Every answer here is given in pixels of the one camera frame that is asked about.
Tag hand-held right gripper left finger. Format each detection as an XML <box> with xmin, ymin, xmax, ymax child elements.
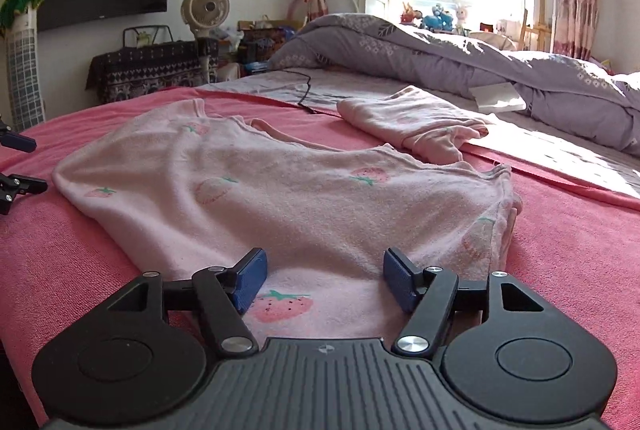
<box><xmin>107</xmin><ymin>247</ymin><xmax>268</xmax><ymax>357</ymax></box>

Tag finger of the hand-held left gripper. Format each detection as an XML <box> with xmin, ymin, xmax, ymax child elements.
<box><xmin>0</xmin><ymin>174</ymin><xmax>49</xmax><ymax>215</ymax></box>
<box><xmin>0</xmin><ymin>132</ymin><xmax>37</xmax><ymax>153</ymax></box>

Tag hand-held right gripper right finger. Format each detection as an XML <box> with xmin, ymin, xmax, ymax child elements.
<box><xmin>382</xmin><ymin>248</ymin><xmax>545</xmax><ymax>357</ymax></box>

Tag pink strawberry pajama top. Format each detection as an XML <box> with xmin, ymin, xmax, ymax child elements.
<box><xmin>51</xmin><ymin>97</ymin><xmax>523</xmax><ymax>341</ymax></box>

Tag white clothes drying rack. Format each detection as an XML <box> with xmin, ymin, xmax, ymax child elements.
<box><xmin>550</xmin><ymin>0</ymin><xmax>640</xmax><ymax>56</ymax></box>

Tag green cloth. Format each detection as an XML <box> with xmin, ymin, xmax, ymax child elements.
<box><xmin>0</xmin><ymin>0</ymin><xmax>46</xmax><ymax>31</ymax></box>

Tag patterned dark cabinet cloth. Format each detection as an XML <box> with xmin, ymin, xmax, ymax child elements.
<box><xmin>85</xmin><ymin>41</ymin><xmax>221</xmax><ymax>105</ymax></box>

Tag folded pink pajama pants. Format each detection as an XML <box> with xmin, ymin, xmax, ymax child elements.
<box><xmin>336</xmin><ymin>85</ymin><xmax>493</xmax><ymax>166</ymax></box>

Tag grey purple bed sheet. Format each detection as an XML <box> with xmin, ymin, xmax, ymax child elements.
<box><xmin>197</xmin><ymin>67</ymin><xmax>640</xmax><ymax>201</ymax></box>

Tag white paper booklet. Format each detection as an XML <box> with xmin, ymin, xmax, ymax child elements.
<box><xmin>471</xmin><ymin>82</ymin><xmax>527</xmax><ymax>114</ymax></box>

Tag beige round fan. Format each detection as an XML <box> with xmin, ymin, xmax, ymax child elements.
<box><xmin>181</xmin><ymin>0</ymin><xmax>232</xmax><ymax>83</ymax></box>

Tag purple floral quilt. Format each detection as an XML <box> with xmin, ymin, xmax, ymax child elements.
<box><xmin>267</xmin><ymin>12</ymin><xmax>640</xmax><ymax>156</ymax></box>

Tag orange plush toy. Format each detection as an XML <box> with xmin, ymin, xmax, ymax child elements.
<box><xmin>399</xmin><ymin>2</ymin><xmax>423</xmax><ymax>26</ymax></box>

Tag blue plush toy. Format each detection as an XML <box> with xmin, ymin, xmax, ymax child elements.
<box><xmin>422</xmin><ymin>3</ymin><xmax>456</xmax><ymax>32</ymax></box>

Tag white rabbit toy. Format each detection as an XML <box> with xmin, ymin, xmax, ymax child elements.
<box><xmin>454</xmin><ymin>2</ymin><xmax>473</xmax><ymax>33</ymax></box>

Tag wooden easel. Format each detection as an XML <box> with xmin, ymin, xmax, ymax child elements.
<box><xmin>520</xmin><ymin>0</ymin><xmax>553</xmax><ymax>53</ymax></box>

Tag black wire basket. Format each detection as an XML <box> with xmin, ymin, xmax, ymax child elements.
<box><xmin>121</xmin><ymin>26</ymin><xmax>175</xmax><ymax>48</ymax></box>

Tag black charging cable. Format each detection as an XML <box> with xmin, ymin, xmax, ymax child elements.
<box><xmin>267</xmin><ymin>67</ymin><xmax>331</xmax><ymax>116</ymax></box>

